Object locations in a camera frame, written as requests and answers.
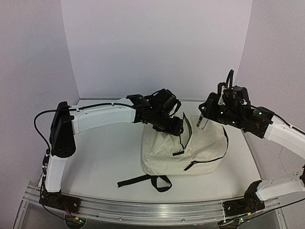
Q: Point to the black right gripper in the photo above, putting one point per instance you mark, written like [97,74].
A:
[209,108]

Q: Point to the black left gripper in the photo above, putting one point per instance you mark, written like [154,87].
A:
[175,129]

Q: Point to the cream white backpack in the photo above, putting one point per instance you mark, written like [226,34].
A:
[194,152]

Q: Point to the silver stapler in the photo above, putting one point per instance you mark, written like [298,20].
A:
[202,122]

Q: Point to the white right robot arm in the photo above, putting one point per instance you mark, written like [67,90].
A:
[290,138]

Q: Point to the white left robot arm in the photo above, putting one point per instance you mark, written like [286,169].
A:
[71,120]

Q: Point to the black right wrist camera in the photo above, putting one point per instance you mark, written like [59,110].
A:
[232,96]

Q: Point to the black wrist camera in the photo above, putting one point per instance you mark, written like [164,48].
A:
[232,96]
[165,101]

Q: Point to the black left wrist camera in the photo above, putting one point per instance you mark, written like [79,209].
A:
[165,101]

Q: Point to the aluminium front rail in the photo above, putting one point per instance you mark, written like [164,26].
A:
[154,214]

